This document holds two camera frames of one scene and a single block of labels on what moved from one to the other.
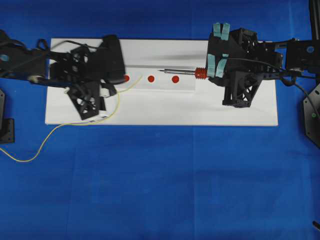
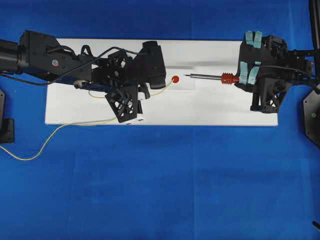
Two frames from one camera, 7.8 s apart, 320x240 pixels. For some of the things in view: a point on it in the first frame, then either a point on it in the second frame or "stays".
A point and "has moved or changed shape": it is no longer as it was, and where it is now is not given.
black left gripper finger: (112, 61) -> (148, 64)
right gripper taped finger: (216, 66) -> (248, 73)
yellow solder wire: (119, 97) has moved or changed shape
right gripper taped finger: (220, 43) -> (250, 49)
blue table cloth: (98, 182) stays
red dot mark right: (175, 79) stays
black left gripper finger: (111, 88) -> (144, 89)
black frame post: (314, 12) stays
